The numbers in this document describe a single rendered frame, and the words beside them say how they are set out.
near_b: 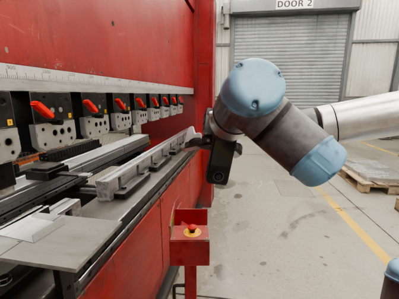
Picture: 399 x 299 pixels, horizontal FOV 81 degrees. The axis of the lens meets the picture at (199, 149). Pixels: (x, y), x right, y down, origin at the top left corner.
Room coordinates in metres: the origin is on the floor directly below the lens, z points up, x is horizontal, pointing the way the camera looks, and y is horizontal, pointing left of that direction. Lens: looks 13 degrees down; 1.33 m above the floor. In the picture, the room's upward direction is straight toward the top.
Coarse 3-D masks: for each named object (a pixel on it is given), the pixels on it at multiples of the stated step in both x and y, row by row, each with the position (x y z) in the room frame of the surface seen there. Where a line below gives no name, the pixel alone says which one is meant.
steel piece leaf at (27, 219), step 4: (20, 220) 0.57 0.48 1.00; (24, 220) 0.57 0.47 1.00; (28, 220) 0.57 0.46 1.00; (32, 220) 0.57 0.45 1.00; (12, 224) 0.55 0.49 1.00; (16, 224) 0.55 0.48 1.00; (20, 224) 0.55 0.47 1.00; (24, 224) 0.55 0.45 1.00; (4, 228) 0.53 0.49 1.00; (8, 228) 0.53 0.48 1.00; (12, 228) 0.53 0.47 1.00; (16, 228) 0.53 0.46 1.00; (0, 232) 0.51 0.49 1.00; (4, 232) 0.51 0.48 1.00; (8, 232) 0.51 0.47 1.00
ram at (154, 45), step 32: (0, 0) 0.59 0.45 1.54; (32, 0) 0.68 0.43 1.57; (64, 0) 0.79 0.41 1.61; (96, 0) 0.96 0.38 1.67; (128, 0) 1.22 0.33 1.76; (160, 0) 1.66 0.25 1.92; (0, 32) 0.57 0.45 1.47; (32, 32) 0.66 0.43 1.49; (64, 32) 0.78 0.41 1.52; (96, 32) 0.94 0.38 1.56; (128, 32) 1.20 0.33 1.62; (160, 32) 1.64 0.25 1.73; (192, 32) 2.61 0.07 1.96; (32, 64) 0.65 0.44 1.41; (64, 64) 0.76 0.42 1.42; (96, 64) 0.92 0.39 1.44; (128, 64) 1.18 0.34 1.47; (160, 64) 1.62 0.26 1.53; (192, 64) 2.60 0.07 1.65
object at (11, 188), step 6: (0, 168) 0.54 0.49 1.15; (6, 168) 0.56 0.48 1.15; (12, 168) 0.57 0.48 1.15; (0, 174) 0.54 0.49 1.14; (6, 174) 0.56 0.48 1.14; (12, 174) 0.57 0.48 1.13; (0, 180) 0.54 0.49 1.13; (6, 180) 0.55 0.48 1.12; (12, 180) 0.57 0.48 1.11; (0, 186) 0.54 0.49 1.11; (6, 186) 0.55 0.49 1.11; (12, 186) 0.58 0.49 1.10; (0, 192) 0.54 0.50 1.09; (6, 192) 0.56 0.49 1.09; (12, 192) 0.57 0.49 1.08
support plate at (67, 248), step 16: (80, 224) 0.55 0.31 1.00; (96, 224) 0.55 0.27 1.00; (112, 224) 0.55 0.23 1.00; (0, 240) 0.48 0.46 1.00; (16, 240) 0.48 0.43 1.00; (48, 240) 0.48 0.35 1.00; (64, 240) 0.48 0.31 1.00; (80, 240) 0.48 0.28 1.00; (96, 240) 0.48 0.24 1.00; (0, 256) 0.43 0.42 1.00; (16, 256) 0.43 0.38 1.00; (32, 256) 0.43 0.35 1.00; (48, 256) 0.43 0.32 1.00; (64, 256) 0.43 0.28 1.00; (80, 256) 0.43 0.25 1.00
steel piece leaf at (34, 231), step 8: (32, 224) 0.55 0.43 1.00; (40, 224) 0.55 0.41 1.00; (48, 224) 0.55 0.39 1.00; (56, 224) 0.53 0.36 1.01; (64, 224) 0.55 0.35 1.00; (16, 232) 0.51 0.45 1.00; (24, 232) 0.51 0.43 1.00; (32, 232) 0.51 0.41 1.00; (40, 232) 0.49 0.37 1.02; (48, 232) 0.51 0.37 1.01; (24, 240) 0.48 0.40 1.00; (32, 240) 0.48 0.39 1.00
